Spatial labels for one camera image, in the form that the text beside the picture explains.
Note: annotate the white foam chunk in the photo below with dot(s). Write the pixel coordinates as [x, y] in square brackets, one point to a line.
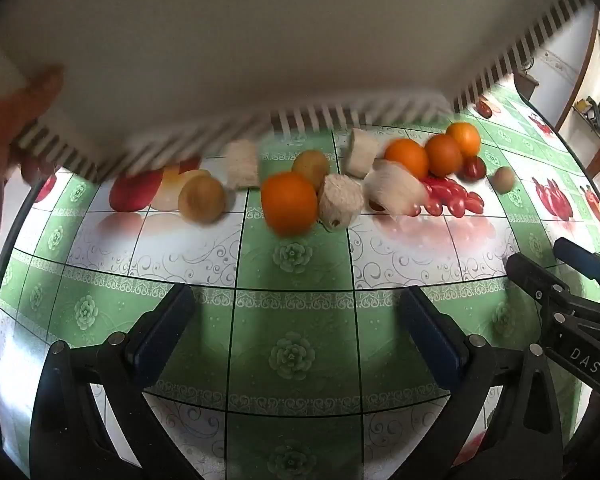
[242, 164]

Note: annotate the dark red tomato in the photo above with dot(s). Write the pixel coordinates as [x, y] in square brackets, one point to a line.
[474, 169]

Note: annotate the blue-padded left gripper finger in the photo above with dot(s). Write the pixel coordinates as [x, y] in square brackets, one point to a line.
[580, 259]

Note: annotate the large orange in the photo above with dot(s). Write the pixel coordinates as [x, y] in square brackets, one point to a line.
[289, 203]

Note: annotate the brown round fruit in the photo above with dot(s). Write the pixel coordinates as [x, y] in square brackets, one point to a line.
[202, 199]
[313, 165]

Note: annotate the white foam-wrapped chunk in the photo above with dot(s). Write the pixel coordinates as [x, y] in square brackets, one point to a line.
[340, 202]

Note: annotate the small brown kiwi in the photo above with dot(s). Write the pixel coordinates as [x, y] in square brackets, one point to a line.
[503, 180]

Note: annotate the pale foam chunk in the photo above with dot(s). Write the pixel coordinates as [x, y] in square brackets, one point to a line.
[361, 153]

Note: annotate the beige foam chunk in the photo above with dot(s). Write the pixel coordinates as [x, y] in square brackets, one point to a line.
[392, 187]

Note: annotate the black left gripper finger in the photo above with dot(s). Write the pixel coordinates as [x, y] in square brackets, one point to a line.
[535, 279]
[68, 438]
[523, 440]

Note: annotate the white striped-rim tray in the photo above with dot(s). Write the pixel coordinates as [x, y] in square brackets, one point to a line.
[152, 82]

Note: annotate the person's hand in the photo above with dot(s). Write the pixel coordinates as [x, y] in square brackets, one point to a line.
[18, 110]

